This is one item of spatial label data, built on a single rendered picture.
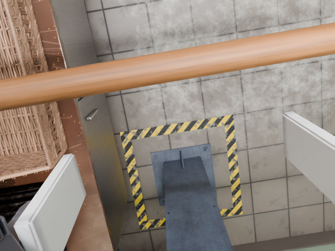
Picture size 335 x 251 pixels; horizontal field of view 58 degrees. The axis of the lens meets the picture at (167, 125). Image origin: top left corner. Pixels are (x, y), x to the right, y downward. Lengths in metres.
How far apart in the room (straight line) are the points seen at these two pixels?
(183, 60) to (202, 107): 1.26
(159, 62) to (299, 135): 0.16
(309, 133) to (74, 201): 0.13
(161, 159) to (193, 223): 0.59
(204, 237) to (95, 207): 0.37
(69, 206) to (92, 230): 0.97
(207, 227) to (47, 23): 0.81
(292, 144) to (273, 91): 1.43
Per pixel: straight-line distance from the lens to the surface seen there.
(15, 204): 0.98
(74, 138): 1.00
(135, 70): 0.29
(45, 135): 0.86
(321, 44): 0.33
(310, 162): 0.17
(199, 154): 1.61
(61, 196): 0.17
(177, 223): 1.12
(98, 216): 1.11
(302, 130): 0.17
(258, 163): 1.71
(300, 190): 1.88
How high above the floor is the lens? 1.49
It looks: 74 degrees down
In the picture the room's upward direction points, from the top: 174 degrees clockwise
